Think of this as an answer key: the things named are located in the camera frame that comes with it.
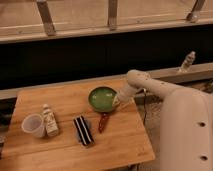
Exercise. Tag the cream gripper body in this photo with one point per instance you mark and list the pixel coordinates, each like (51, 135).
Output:
(116, 101)

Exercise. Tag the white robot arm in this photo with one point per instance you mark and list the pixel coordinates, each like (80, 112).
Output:
(186, 124)

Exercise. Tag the red chili pepper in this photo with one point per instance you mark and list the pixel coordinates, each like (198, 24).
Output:
(102, 123)

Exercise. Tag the black white striped cloth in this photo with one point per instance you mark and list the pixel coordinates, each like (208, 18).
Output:
(83, 131)

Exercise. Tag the white plastic bottle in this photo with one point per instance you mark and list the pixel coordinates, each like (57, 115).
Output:
(50, 121)

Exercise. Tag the small white figurine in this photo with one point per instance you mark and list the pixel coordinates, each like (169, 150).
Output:
(188, 61)

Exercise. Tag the translucent plastic cup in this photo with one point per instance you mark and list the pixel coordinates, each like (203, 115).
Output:
(34, 124)

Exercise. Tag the metal railing post middle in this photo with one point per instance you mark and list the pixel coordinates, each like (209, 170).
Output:
(112, 14)

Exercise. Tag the metal railing post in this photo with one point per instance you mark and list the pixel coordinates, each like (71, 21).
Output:
(193, 16)
(46, 17)
(112, 14)

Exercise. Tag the metal railing post right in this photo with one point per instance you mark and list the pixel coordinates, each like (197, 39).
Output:
(193, 16)

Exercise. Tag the metal railing post left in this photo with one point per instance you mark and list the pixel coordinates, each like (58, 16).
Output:
(46, 17)

